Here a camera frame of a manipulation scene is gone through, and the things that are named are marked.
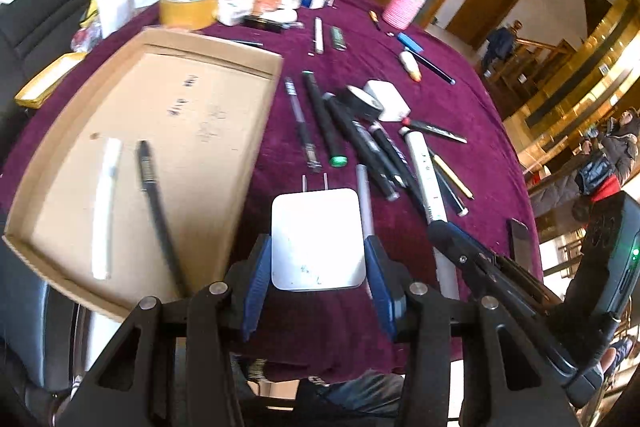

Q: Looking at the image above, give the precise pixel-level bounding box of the yellow pencil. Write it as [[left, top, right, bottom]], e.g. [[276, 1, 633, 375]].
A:
[[429, 151, 475, 200]]

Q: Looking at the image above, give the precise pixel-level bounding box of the yellow padded envelope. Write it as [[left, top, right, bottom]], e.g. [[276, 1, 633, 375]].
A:
[[14, 52, 87, 110]]

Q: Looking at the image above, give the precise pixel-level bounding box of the crumpled clear plastic bag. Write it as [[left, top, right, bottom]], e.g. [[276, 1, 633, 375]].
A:
[[70, 26, 104, 54]]

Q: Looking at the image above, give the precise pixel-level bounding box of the slim black pen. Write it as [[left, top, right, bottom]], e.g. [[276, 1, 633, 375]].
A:
[[136, 140, 190, 299]]

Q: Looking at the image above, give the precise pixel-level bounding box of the white charger plug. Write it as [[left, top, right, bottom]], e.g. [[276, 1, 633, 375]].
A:
[[271, 174, 365, 292]]

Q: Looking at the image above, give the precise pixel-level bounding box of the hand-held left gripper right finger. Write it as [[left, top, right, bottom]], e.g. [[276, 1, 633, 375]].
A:
[[364, 237, 581, 427]]

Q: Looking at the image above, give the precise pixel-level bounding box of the black marker with green caps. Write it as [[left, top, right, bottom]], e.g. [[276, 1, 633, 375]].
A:
[[301, 71, 348, 168]]

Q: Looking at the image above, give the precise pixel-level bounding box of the dark blue pen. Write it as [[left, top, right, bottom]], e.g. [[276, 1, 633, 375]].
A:
[[410, 49, 457, 86]]

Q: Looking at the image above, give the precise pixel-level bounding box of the black marker with grey caps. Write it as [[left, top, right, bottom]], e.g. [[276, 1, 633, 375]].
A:
[[322, 93, 401, 202]]

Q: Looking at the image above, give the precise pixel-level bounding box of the purple tablecloth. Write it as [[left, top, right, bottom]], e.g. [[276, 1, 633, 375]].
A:
[[0, 0, 543, 373]]

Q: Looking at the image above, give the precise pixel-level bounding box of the yellow cloth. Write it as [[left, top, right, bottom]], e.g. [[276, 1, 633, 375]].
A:
[[80, 0, 101, 28]]

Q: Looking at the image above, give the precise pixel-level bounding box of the clear gel pen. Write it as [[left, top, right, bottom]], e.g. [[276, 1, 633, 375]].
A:
[[284, 77, 323, 172]]

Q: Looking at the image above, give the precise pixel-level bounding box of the bottle in pink knitted sleeve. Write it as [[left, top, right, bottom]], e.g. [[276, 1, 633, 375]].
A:
[[382, 0, 431, 29]]

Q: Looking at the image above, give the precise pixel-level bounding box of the yellow tape roll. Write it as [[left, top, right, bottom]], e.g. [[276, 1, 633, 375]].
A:
[[159, 0, 221, 31]]

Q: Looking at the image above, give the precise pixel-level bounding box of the white tube with orange tip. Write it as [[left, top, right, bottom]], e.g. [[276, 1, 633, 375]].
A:
[[399, 50, 423, 82]]

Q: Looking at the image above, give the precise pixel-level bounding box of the shallow cardboard box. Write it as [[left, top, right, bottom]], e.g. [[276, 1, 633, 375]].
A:
[[2, 28, 285, 323]]

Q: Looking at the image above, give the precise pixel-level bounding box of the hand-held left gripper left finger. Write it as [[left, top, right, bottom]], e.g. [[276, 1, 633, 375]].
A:
[[57, 234, 274, 427]]

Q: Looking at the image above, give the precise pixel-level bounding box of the thick white pen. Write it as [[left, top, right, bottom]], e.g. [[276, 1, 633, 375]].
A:
[[91, 137, 123, 281]]

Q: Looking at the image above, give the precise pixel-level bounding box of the wooden door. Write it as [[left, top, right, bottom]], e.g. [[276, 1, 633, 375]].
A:
[[445, 0, 527, 48]]

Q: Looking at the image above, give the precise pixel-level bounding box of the black cylindrical tube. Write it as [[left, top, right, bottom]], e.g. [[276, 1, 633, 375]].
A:
[[242, 15, 304, 34]]

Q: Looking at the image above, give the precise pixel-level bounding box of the black smartphone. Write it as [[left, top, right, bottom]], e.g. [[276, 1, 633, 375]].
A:
[[506, 217, 535, 275]]

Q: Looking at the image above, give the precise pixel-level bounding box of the white paper bag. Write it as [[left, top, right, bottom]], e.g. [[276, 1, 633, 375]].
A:
[[93, 0, 163, 38]]

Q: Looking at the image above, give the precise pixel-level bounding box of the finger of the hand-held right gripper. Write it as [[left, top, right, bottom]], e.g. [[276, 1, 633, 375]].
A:
[[429, 221, 561, 324]]

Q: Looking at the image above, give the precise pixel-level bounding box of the white square adapter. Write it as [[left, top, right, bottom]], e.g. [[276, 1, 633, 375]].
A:
[[362, 79, 412, 122]]

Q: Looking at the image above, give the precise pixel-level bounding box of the blue eraser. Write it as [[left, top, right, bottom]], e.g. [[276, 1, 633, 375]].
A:
[[396, 32, 425, 54]]

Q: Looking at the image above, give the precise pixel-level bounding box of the person's jeans leg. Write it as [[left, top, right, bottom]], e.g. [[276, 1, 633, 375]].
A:
[[300, 369, 407, 420]]

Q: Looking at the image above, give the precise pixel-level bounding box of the black tape roll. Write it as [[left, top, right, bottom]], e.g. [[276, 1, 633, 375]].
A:
[[344, 85, 385, 122]]

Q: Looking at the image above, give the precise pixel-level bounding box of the white marker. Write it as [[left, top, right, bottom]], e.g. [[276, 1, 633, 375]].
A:
[[398, 126, 461, 300]]

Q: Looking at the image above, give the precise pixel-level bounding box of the person's right hand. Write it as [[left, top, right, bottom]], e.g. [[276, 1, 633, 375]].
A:
[[597, 346, 621, 380]]

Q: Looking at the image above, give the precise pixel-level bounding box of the black pen with white tip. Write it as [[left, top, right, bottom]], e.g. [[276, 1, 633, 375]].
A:
[[432, 167, 469, 217]]

